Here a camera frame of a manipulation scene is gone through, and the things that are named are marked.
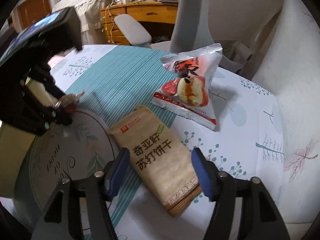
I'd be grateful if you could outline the grey office chair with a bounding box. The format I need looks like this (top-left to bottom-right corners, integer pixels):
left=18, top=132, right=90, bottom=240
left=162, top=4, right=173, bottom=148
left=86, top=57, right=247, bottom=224
left=113, top=0, right=288, bottom=81

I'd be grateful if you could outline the wooden desk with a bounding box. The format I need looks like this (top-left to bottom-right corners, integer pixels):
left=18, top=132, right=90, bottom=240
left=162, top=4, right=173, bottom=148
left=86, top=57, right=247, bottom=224
left=100, top=2, right=178, bottom=45

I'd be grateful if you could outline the beige soda cracker pack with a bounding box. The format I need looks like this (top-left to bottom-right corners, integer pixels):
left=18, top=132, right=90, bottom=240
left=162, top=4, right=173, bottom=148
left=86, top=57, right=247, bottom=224
left=107, top=106, right=201, bottom=217

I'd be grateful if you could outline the white plastic storage bin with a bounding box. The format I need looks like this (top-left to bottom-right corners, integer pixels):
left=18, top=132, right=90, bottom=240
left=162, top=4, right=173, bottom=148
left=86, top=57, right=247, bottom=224
left=0, top=123, right=35, bottom=198

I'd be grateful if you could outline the red white hawthorn snack bag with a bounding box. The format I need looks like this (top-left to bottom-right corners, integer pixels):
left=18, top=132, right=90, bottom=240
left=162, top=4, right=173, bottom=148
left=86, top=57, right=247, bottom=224
left=151, top=43, right=222, bottom=130

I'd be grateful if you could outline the walnut nut bar pack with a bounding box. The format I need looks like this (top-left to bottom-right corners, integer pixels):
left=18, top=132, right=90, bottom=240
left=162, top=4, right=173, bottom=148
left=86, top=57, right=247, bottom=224
left=53, top=91, right=85, bottom=113

